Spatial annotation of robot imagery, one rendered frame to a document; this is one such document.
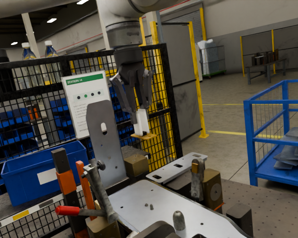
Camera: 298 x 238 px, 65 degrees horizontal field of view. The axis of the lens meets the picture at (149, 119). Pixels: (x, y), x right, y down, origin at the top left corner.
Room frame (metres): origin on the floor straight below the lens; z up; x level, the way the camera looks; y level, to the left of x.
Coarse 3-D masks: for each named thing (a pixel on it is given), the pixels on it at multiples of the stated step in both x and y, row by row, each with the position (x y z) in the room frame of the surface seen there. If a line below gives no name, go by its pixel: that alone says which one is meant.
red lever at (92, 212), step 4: (56, 208) 0.51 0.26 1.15; (60, 208) 0.51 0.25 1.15; (64, 208) 0.52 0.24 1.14; (68, 208) 0.52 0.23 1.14; (72, 208) 0.53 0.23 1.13; (76, 208) 0.53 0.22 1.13; (80, 208) 0.55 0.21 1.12; (56, 212) 0.51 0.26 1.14; (60, 212) 0.51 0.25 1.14; (64, 212) 0.51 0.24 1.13; (68, 212) 0.52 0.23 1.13; (72, 212) 0.52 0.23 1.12; (76, 212) 0.53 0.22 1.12; (80, 212) 0.53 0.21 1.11; (84, 212) 0.54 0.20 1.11; (88, 212) 0.54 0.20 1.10; (92, 212) 0.55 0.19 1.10; (96, 212) 0.56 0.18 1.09; (100, 212) 0.56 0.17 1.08; (104, 212) 0.57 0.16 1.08; (100, 216) 0.56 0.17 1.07; (104, 216) 0.57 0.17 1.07
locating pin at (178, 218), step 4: (176, 212) 0.56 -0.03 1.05; (180, 212) 0.56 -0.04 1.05; (176, 216) 0.55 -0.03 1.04; (180, 216) 0.55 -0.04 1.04; (176, 220) 0.55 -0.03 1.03; (180, 220) 0.54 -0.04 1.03; (184, 220) 0.56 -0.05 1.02; (176, 224) 0.55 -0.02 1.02; (180, 224) 0.54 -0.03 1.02; (184, 224) 0.55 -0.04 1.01; (176, 228) 0.55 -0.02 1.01; (180, 228) 0.54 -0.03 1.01; (184, 228) 0.55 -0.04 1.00
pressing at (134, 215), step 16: (128, 192) 0.79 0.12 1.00; (144, 192) 0.77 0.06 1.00; (160, 192) 0.75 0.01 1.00; (128, 208) 0.69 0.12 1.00; (144, 208) 0.67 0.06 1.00; (160, 208) 0.66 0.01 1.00; (176, 208) 0.64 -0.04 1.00; (192, 208) 0.63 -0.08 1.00; (208, 208) 0.62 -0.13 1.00; (128, 224) 0.60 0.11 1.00; (144, 224) 0.59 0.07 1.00; (192, 224) 0.56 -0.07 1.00; (208, 224) 0.55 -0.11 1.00; (224, 224) 0.54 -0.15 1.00
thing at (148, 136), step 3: (144, 132) 0.64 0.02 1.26; (132, 135) 0.66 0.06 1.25; (135, 135) 0.66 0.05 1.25; (144, 135) 0.64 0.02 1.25; (147, 135) 0.64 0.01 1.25; (150, 135) 0.63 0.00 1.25; (153, 135) 0.63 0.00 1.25; (156, 135) 0.62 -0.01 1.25; (141, 138) 0.62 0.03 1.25; (144, 138) 0.61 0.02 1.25; (147, 138) 0.61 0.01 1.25; (150, 138) 0.61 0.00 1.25
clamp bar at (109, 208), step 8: (88, 168) 0.56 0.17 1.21; (96, 168) 0.57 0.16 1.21; (104, 168) 0.58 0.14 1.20; (88, 176) 0.56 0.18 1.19; (96, 176) 0.56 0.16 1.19; (96, 184) 0.56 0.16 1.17; (96, 192) 0.56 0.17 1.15; (104, 192) 0.56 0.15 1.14; (104, 200) 0.56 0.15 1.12; (104, 208) 0.56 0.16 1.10; (112, 208) 0.57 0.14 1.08
